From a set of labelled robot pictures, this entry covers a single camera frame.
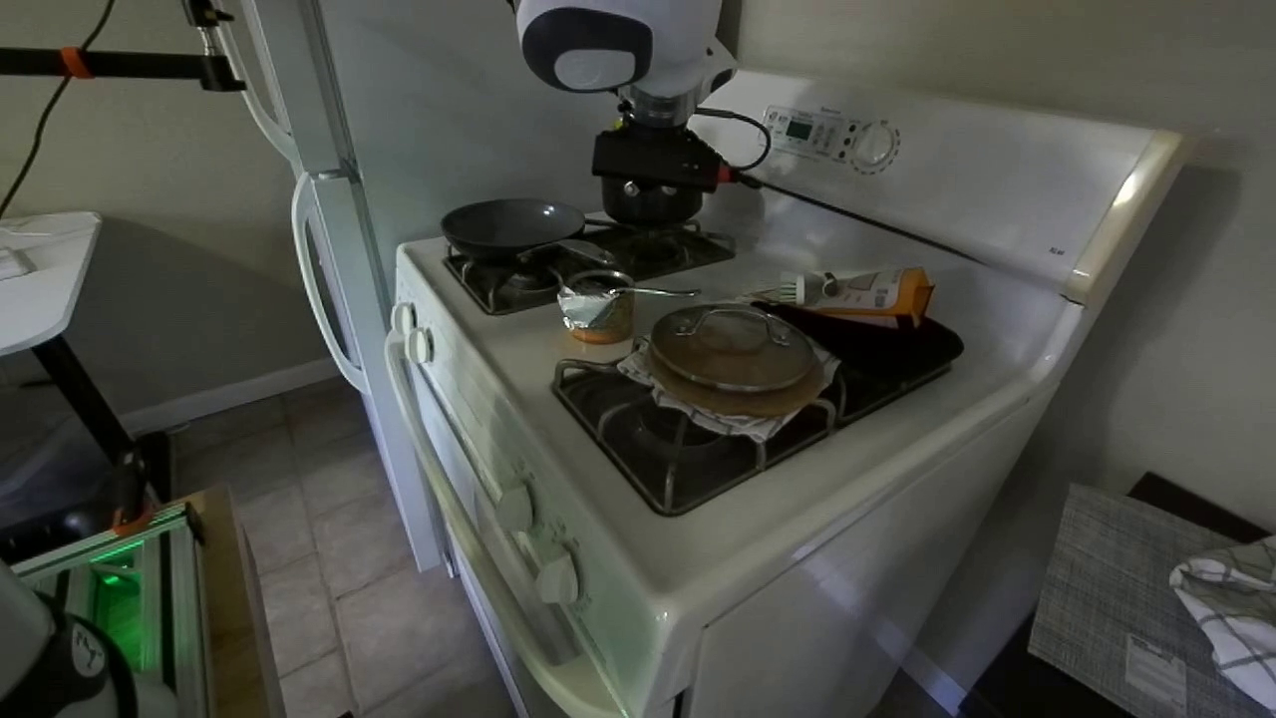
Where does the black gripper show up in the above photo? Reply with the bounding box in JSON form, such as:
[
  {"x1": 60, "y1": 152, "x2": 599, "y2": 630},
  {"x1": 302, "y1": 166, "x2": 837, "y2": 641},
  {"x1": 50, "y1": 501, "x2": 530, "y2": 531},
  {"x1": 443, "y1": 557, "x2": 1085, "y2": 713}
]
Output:
[{"x1": 592, "y1": 122, "x2": 730, "y2": 192}]

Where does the grey frying pan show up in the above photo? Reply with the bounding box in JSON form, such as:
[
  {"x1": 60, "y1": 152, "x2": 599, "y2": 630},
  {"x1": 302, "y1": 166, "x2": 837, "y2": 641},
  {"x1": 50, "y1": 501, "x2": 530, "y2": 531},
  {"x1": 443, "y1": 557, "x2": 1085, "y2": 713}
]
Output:
[{"x1": 439, "y1": 197, "x2": 629, "y2": 270}]

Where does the black stove grate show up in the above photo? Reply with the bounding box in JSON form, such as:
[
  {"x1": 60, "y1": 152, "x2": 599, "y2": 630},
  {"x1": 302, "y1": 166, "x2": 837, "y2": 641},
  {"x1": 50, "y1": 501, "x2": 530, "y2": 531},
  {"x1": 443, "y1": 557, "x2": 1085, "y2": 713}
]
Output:
[
  {"x1": 439, "y1": 217, "x2": 738, "y2": 318},
  {"x1": 548, "y1": 294, "x2": 969, "y2": 523}
]

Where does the glass pot lid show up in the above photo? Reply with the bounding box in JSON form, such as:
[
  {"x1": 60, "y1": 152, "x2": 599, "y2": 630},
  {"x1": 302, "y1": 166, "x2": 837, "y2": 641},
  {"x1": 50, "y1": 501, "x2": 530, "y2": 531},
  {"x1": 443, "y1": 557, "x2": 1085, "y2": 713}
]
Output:
[{"x1": 648, "y1": 298, "x2": 826, "y2": 400}]

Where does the white stove timer dial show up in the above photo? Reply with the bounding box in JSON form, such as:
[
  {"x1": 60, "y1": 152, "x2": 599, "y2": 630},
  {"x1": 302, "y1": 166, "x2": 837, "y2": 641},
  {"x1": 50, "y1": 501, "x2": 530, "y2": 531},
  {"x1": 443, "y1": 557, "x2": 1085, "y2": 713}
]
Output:
[{"x1": 845, "y1": 117, "x2": 910, "y2": 176}]

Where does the white gas stove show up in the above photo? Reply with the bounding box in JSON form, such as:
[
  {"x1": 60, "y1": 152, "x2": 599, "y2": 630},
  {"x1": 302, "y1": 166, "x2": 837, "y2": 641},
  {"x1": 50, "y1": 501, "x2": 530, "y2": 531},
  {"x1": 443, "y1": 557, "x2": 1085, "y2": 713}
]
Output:
[{"x1": 379, "y1": 56, "x2": 1193, "y2": 718}]

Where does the small white object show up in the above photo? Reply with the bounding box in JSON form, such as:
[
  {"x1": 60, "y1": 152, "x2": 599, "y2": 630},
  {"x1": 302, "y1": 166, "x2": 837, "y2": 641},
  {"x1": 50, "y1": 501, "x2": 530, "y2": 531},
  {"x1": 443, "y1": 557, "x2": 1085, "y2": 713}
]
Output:
[{"x1": 775, "y1": 269, "x2": 842, "y2": 313}]

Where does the white lace cloth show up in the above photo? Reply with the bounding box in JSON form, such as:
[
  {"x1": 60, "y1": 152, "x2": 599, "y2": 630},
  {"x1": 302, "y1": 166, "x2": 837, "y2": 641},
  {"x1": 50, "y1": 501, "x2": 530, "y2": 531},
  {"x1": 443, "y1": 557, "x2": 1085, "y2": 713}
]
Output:
[{"x1": 609, "y1": 336, "x2": 849, "y2": 448}]

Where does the brown round plate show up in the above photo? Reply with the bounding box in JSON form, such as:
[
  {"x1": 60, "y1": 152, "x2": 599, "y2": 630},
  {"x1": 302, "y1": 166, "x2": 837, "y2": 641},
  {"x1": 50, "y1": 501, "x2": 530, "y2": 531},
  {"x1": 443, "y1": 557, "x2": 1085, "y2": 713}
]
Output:
[{"x1": 638, "y1": 336, "x2": 845, "y2": 427}]

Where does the orange capped tube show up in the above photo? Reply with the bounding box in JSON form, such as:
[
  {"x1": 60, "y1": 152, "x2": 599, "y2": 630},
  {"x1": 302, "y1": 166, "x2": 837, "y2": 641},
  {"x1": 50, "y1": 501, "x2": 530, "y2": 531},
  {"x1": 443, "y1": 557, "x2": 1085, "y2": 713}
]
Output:
[{"x1": 795, "y1": 262, "x2": 936, "y2": 336}]

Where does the white refrigerator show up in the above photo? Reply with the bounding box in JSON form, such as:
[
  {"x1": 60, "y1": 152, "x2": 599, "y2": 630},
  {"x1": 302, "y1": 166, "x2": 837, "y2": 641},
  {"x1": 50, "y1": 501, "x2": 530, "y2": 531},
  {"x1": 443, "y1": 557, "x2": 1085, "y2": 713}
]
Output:
[{"x1": 197, "y1": 0, "x2": 629, "y2": 580}]

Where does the black boom pole orange tape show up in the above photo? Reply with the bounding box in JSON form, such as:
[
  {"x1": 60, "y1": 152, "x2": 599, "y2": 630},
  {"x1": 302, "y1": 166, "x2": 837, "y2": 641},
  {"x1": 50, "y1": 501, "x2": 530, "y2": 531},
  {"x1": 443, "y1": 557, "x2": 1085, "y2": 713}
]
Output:
[{"x1": 0, "y1": 0, "x2": 253, "y2": 94}]

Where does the wooden cart board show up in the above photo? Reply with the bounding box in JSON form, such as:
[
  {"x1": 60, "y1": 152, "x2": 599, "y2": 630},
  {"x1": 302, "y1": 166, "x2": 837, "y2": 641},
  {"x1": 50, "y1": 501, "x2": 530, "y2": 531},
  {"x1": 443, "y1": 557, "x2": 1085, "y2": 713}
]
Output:
[{"x1": 183, "y1": 488, "x2": 293, "y2": 718}]

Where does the white table black leg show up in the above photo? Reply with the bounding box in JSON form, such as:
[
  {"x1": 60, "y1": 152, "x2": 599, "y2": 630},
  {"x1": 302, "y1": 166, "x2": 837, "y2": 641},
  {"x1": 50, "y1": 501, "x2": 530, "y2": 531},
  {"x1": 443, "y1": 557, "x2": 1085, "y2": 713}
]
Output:
[{"x1": 0, "y1": 211, "x2": 177, "y2": 509}]

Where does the grey woven mat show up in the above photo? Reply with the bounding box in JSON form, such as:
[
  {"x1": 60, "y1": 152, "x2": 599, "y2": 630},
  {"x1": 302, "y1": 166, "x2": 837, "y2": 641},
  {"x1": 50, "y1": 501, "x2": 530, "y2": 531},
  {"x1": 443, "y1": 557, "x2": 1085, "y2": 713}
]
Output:
[{"x1": 1029, "y1": 479, "x2": 1276, "y2": 718}]

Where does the black orange clamp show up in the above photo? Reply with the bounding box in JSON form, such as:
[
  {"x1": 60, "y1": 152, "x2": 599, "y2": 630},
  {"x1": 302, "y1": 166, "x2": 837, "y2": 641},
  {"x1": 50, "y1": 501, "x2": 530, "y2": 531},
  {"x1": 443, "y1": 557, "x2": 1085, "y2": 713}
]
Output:
[{"x1": 106, "y1": 449, "x2": 155, "y2": 533}]

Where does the black side table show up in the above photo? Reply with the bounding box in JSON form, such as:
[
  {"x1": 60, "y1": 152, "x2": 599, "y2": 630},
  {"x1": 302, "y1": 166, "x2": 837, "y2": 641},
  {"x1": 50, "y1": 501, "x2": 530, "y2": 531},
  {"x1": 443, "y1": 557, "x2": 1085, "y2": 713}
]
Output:
[{"x1": 961, "y1": 471, "x2": 1276, "y2": 718}]

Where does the white checkered cloth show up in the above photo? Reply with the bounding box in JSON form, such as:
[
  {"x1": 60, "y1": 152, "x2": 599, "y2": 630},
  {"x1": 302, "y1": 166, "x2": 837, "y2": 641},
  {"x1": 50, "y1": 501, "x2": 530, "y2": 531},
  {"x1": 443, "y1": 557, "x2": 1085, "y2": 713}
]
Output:
[{"x1": 1169, "y1": 531, "x2": 1276, "y2": 713}]

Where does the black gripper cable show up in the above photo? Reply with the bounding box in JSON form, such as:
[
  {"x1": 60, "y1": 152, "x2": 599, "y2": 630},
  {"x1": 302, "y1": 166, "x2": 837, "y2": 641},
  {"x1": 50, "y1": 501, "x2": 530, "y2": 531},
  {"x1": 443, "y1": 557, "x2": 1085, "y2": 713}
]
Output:
[{"x1": 685, "y1": 98, "x2": 777, "y2": 188}]

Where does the white fridge door handle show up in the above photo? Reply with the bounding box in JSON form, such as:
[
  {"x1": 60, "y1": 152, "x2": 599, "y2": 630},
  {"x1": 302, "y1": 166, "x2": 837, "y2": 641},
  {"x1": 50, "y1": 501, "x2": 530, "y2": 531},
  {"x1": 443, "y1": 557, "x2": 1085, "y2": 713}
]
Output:
[
  {"x1": 197, "y1": 0, "x2": 313, "y2": 176},
  {"x1": 289, "y1": 166, "x2": 375, "y2": 400}
]

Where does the white oven door handle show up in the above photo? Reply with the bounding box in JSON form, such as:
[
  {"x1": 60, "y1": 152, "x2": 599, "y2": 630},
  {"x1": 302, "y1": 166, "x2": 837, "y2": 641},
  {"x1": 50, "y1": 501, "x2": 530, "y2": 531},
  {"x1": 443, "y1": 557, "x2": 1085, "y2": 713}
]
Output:
[{"x1": 379, "y1": 331, "x2": 629, "y2": 718}]

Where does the thin black hanging cable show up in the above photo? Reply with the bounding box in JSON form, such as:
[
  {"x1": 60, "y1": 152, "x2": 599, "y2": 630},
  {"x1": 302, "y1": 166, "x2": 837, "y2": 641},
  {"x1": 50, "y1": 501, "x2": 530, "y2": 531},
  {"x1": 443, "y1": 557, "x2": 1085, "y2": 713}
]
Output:
[{"x1": 0, "y1": 0, "x2": 124, "y2": 217}]

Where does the aluminium cart frame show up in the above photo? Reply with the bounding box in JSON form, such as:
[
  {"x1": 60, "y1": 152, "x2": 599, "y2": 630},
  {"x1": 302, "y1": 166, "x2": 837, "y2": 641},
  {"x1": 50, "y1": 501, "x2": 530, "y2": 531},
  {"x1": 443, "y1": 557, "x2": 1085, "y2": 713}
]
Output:
[{"x1": 0, "y1": 496, "x2": 216, "y2": 718}]

